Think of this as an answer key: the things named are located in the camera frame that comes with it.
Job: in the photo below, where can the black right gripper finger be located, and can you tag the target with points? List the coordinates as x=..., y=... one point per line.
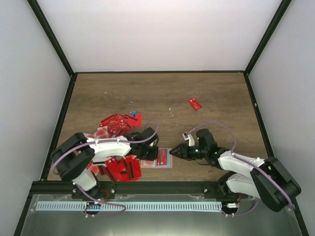
x=180, y=148
x=178, y=152

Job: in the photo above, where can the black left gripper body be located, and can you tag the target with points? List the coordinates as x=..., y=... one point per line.
x=146, y=154

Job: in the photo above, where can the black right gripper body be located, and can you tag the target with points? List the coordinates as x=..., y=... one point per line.
x=192, y=155

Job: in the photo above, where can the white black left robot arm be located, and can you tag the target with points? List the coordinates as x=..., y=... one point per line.
x=71, y=158

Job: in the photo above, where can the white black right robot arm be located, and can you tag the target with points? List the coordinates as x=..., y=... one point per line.
x=265, y=179

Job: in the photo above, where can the pile of red cards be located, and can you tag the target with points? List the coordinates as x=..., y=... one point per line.
x=113, y=159

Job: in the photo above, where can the blue card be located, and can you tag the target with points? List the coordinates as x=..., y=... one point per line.
x=133, y=113

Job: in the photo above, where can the lone red VIP card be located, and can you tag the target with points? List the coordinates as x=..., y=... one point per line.
x=194, y=104

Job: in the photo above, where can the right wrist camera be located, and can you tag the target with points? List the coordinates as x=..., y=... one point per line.
x=189, y=138

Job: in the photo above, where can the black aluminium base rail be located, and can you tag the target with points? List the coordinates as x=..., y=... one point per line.
x=206, y=189

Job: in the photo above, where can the light blue slotted cable duct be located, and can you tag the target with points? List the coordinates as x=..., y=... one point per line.
x=130, y=206

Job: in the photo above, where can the black enclosure frame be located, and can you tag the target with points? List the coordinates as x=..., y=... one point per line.
x=281, y=10

